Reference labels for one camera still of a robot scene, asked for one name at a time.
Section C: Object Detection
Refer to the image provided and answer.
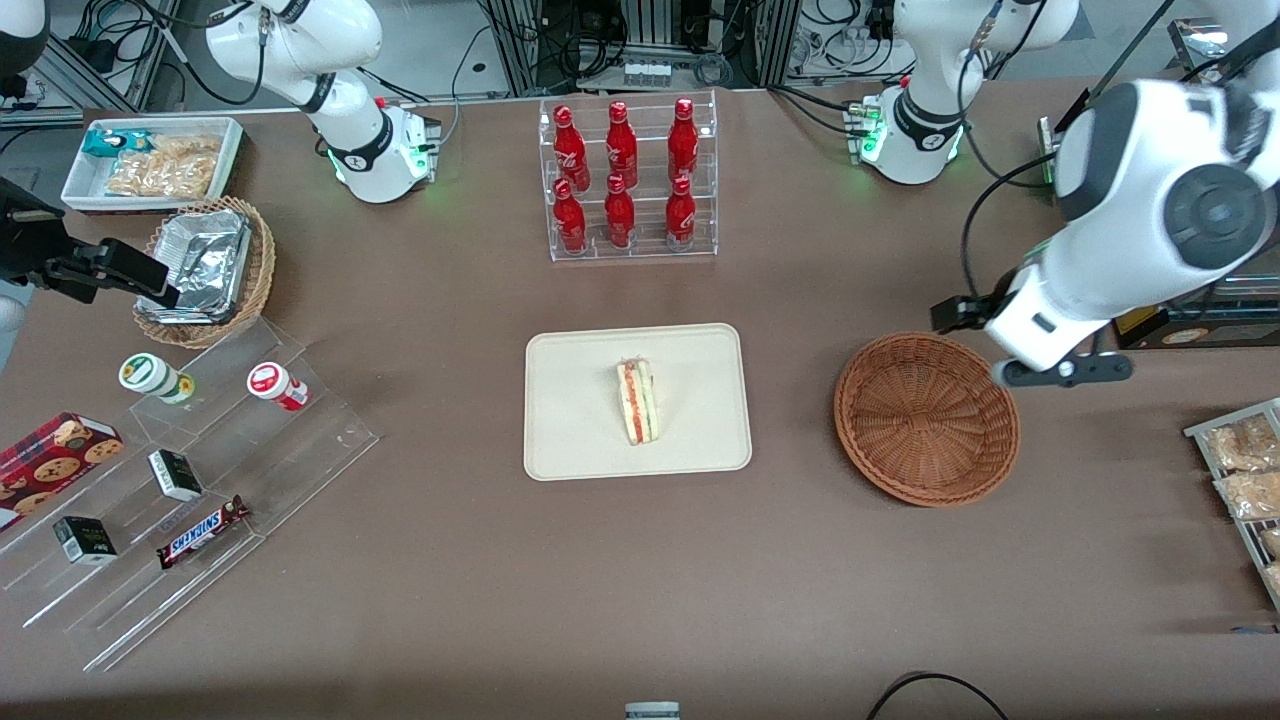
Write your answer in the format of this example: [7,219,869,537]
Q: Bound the clear acrylic bottle rack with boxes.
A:
[538,90,719,263]

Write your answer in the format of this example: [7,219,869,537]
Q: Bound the red cola bottle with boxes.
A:
[606,101,639,189]
[665,175,697,247]
[553,105,591,193]
[553,179,588,254]
[668,97,700,186]
[604,174,636,249]

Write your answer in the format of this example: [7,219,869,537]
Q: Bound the light wicker basket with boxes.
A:
[132,196,276,350]

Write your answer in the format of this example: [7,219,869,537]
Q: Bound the red lid white jar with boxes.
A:
[247,362,310,412]

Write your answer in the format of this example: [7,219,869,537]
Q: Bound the small black carton box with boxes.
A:
[148,449,204,503]
[53,516,119,566]

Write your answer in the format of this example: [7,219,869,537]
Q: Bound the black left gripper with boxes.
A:
[931,280,1016,334]

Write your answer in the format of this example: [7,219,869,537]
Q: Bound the stacked aluminium foil trays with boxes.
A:
[135,208,253,326]

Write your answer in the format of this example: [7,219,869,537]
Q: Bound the cream plastic serving tray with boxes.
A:
[524,323,753,482]

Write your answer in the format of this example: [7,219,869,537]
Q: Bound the white plastic snack bin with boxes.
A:
[60,117,246,214]

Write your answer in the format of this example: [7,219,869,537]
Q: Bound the triangular sandwich wedge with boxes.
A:
[615,357,659,447]

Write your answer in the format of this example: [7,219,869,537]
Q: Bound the clear bag of crackers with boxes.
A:
[105,135,221,198]

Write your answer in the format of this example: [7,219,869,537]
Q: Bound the teal snack packet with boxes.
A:
[82,128,156,159]

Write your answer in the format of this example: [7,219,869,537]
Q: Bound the clear acrylic stepped shelf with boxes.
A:
[0,318,379,673]

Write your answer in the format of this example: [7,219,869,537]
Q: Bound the grey wire rack tray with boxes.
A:
[1185,398,1280,611]

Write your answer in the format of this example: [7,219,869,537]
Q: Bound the black cable loop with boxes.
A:
[865,672,1011,720]

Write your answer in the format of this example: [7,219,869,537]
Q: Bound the aluminium frame rack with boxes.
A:
[485,0,801,96]

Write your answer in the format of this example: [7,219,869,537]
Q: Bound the green lid white jar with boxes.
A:
[119,353,196,405]

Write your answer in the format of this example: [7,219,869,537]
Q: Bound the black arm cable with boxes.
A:
[958,150,1063,301]

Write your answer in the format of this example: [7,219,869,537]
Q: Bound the clear bag of snacks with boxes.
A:
[1215,470,1280,521]
[1203,415,1280,471]

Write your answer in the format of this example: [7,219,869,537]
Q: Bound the brown wicker basket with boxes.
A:
[834,332,1021,507]

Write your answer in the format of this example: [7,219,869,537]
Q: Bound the red tartan cookie box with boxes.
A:
[0,412,126,531]

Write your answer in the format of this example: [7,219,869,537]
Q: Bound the black countertop appliance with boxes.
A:
[1038,85,1280,351]

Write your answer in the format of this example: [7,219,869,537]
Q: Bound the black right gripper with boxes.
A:
[0,178,182,309]

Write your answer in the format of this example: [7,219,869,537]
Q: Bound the Snickers chocolate bar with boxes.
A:
[157,495,251,571]

